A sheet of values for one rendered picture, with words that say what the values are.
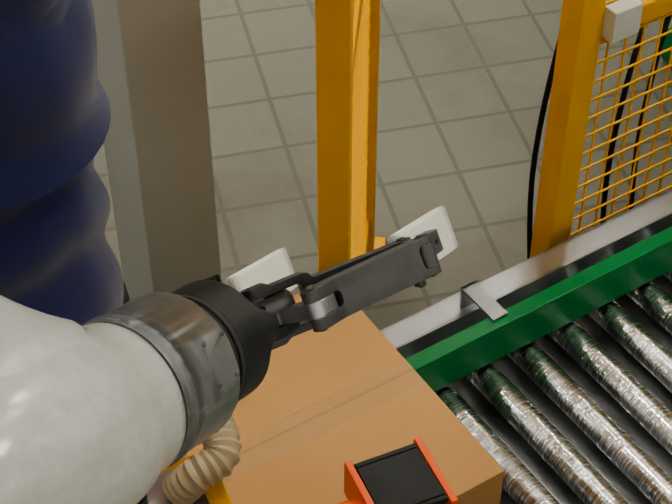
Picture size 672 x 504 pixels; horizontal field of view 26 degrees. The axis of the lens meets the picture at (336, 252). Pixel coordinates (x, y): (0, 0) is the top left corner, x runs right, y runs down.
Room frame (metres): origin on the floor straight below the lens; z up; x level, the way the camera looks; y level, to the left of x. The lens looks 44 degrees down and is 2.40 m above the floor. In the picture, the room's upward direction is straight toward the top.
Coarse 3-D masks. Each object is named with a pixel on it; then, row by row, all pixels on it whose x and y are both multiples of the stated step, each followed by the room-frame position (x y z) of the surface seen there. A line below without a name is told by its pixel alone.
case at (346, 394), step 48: (336, 336) 1.33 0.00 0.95; (384, 336) 1.33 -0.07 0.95; (288, 384) 1.24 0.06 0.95; (336, 384) 1.24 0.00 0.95; (384, 384) 1.24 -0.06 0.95; (240, 432) 1.16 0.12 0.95; (288, 432) 1.16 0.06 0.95; (336, 432) 1.16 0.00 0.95; (384, 432) 1.16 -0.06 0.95; (432, 432) 1.16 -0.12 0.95; (240, 480) 1.09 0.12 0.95; (288, 480) 1.09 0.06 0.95; (336, 480) 1.09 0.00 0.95; (480, 480) 1.09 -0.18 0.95
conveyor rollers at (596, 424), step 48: (576, 336) 1.69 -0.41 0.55; (624, 336) 1.70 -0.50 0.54; (480, 384) 1.60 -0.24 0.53; (576, 384) 1.59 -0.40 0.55; (624, 384) 1.58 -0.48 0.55; (480, 432) 1.48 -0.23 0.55; (528, 432) 1.49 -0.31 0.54; (624, 432) 1.48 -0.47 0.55; (528, 480) 1.38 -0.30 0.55; (576, 480) 1.39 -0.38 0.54
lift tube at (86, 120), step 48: (0, 0) 0.89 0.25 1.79; (48, 0) 0.92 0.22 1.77; (0, 48) 0.89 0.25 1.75; (48, 48) 0.92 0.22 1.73; (96, 48) 0.97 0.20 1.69; (0, 96) 0.88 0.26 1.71; (48, 96) 0.90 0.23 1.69; (96, 96) 0.98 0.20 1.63; (0, 144) 0.88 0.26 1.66; (48, 144) 0.91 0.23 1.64; (96, 144) 0.95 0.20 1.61; (0, 192) 0.87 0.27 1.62; (48, 192) 0.89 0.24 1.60
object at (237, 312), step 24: (192, 288) 0.59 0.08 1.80; (216, 288) 0.59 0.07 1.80; (216, 312) 0.56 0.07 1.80; (240, 312) 0.57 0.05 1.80; (264, 312) 0.58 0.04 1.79; (240, 336) 0.56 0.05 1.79; (264, 336) 0.57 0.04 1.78; (240, 360) 0.54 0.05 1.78; (264, 360) 0.56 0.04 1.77; (240, 384) 0.54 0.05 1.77
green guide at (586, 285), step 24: (648, 240) 1.83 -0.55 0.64; (600, 264) 1.77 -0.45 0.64; (624, 264) 1.78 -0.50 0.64; (648, 264) 1.81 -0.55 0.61; (480, 288) 1.71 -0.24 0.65; (552, 288) 1.72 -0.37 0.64; (576, 288) 1.72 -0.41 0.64; (600, 288) 1.75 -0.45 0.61; (624, 288) 1.78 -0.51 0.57; (504, 312) 1.66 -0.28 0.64; (528, 312) 1.66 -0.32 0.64; (552, 312) 1.69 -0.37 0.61; (576, 312) 1.72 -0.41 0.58; (456, 336) 1.61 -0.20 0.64; (480, 336) 1.61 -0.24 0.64; (504, 336) 1.64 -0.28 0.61; (528, 336) 1.66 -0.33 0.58; (408, 360) 1.56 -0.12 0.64; (432, 360) 1.56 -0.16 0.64; (456, 360) 1.58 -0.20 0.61; (480, 360) 1.61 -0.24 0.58; (432, 384) 1.56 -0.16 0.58
